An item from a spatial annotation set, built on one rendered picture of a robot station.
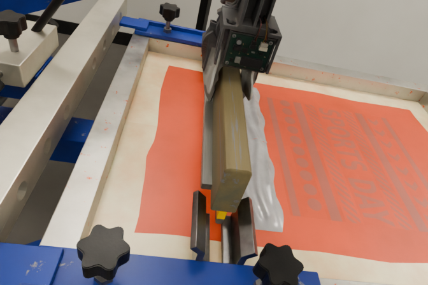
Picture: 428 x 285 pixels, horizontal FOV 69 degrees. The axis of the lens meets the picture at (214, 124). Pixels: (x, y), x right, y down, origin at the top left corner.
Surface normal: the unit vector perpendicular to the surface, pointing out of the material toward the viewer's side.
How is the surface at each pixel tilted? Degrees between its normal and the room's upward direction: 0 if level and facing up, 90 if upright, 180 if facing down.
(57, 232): 0
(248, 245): 45
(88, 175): 0
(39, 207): 0
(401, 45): 90
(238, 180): 91
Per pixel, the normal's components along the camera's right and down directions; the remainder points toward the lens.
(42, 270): 0.21, -0.74
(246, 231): -0.54, -0.63
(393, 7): 0.00, 0.65
